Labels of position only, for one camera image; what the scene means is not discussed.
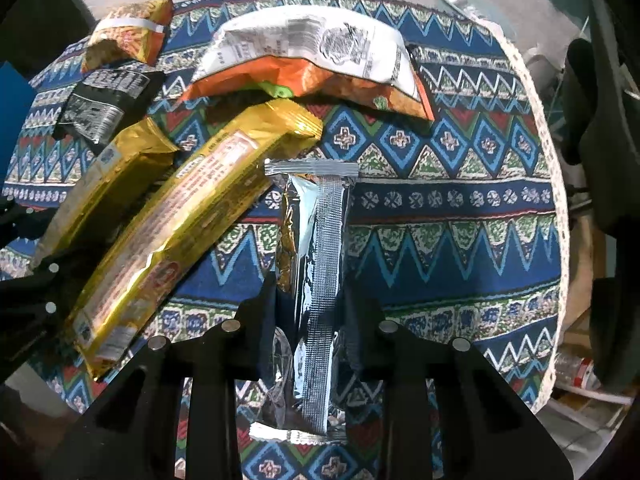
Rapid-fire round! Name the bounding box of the black office chair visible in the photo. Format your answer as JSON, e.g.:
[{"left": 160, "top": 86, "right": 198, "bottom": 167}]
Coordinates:
[{"left": 532, "top": 0, "right": 640, "bottom": 396}]

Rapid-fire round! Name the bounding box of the black cloth panel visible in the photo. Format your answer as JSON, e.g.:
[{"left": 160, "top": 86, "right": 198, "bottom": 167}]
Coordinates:
[{"left": 0, "top": 0, "right": 98, "bottom": 81}]

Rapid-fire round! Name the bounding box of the black snack packet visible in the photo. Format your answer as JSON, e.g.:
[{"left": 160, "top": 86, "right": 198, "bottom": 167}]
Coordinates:
[{"left": 52, "top": 69, "right": 166, "bottom": 156}]

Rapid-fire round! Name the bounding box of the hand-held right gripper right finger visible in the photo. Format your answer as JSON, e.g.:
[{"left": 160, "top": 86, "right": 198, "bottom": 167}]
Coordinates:
[{"left": 345, "top": 295, "right": 573, "bottom": 480}]

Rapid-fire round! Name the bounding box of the orange white-striped peanut packet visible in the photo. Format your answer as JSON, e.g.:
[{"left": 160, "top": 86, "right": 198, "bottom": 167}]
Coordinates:
[{"left": 81, "top": 0, "right": 174, "bottom": 73}]

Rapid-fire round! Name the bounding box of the short gold snack packet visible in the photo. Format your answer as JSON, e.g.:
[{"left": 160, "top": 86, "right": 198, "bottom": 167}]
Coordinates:
[{"left": 32, "top": 117, "right": 181, "bottom": 271}]

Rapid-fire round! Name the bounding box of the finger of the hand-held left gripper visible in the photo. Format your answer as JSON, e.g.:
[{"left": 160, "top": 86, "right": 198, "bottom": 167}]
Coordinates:
[
  {"left": 0, "top": 195, "right": 53, "bottom": 243},
  {"left": 0, "top": 255, "right": 68, "bottom": 363}
]

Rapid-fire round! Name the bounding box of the plastic bottle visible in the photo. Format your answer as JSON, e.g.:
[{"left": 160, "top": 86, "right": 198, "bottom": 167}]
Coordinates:
[{"left": 552, "top": 352, "right": 601, "bottom": 391}]

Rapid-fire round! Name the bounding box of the long gold snack packet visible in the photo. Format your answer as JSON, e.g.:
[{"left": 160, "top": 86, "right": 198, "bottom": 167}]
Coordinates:
[{"left": 65, "top": 99, "right": 323, "bottom": 378}]

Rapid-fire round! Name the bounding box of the white and orange snack bag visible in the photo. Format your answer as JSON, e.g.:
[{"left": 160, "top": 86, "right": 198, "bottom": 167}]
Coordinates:
[{"left": 180, "top": 4, "right": 435, "bottom": 122}]

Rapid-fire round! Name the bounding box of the silver foil snack packet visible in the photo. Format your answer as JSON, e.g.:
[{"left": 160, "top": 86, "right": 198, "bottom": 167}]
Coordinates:
[{"left": 248, "top": 159, "right": 360, "bottom": 445}]

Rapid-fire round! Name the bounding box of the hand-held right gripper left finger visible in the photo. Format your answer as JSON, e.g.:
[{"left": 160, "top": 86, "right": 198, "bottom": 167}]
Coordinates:
[{"left": 60, "top": 295, "right": 276, "bottom": 480}]

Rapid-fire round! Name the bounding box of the blue patterned tablecloth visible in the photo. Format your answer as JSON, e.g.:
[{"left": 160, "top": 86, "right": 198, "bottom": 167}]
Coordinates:
[{"left": 0, "top": 0, "right": 568, "bottom": 480}]

